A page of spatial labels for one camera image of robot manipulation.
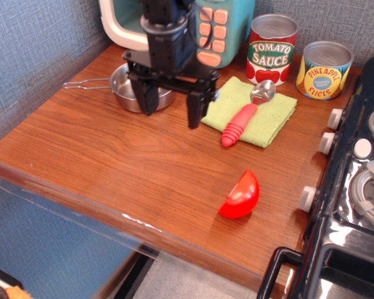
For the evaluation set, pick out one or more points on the grey stove knob middle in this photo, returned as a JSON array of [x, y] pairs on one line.
[[326, 142]]

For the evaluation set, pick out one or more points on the pineapple slices toy can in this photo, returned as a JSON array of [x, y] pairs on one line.
[[323, 70]]

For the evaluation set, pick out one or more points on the small steel pan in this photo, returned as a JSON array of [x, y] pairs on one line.
[[118, 82]]

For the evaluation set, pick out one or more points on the tomato sauce toy can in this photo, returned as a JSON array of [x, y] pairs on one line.
[[271, 47]]

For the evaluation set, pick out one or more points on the grey stove knob top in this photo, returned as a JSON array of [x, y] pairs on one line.
[[334, 118]]

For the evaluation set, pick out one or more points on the black toy stove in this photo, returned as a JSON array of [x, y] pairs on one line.
[[337, 260]]

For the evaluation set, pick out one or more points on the green cloth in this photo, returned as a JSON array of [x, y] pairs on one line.
[[263, 126]]

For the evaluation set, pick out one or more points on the toy microwave teal and white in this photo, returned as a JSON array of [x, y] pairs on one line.
[[222, 27]]

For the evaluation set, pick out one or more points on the grey stove knob bottom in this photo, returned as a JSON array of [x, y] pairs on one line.
[[306, 198]]

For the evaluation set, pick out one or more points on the grey stove knob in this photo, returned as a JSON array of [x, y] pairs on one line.
[[326, 142], [306, 198], [334, 118]]

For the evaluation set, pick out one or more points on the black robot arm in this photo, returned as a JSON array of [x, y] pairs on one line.
[[164, 12]]

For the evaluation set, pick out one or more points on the spoon with red handle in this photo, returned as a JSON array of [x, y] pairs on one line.
[[262, 93]]

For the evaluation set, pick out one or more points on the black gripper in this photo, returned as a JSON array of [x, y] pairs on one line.
[[171, 62]]

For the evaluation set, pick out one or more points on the red toy tomato half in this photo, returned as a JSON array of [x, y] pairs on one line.
[[243, 198]]

